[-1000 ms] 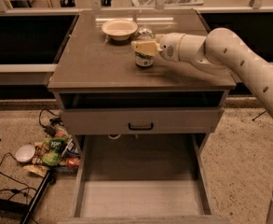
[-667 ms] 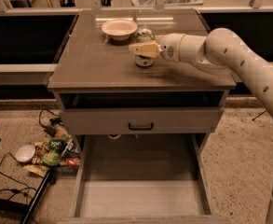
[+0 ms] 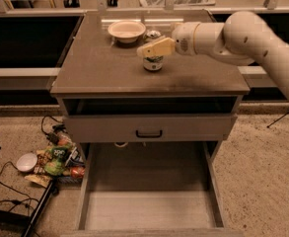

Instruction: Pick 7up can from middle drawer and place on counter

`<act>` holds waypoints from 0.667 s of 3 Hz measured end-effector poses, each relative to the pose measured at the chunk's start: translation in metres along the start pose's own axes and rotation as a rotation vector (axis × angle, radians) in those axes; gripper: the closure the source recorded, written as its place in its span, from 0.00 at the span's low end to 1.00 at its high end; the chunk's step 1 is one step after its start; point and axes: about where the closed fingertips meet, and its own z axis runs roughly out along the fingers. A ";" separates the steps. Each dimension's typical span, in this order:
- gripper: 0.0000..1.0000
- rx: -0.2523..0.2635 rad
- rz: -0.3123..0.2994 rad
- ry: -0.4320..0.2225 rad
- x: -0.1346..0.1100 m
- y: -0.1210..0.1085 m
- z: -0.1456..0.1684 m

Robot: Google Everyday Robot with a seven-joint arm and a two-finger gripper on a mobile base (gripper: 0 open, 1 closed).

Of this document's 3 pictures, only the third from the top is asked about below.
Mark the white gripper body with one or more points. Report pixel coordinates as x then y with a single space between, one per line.
182 39

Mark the silver green 7up can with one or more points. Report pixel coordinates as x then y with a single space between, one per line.
154 63

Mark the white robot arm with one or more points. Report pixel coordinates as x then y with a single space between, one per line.
243 39

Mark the white bowl on counter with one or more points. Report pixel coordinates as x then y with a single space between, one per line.
126 31

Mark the grey top drawer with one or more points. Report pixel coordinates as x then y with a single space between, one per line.
122 128

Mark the grey drawer cabinet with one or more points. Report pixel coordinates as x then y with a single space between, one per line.
100 77

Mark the open middle drawer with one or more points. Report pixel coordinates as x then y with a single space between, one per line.
151 189

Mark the red soda can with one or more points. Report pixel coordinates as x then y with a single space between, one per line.
77 172

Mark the green snack bag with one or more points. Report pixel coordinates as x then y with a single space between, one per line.
57 165

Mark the white bowl on floor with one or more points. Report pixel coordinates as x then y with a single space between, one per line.
27 162

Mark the yellow snack packet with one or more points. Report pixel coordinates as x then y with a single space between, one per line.
41 180

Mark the black stand leg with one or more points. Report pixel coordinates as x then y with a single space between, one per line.
27 223

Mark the black drawer handle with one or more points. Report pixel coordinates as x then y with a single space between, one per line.
150 134

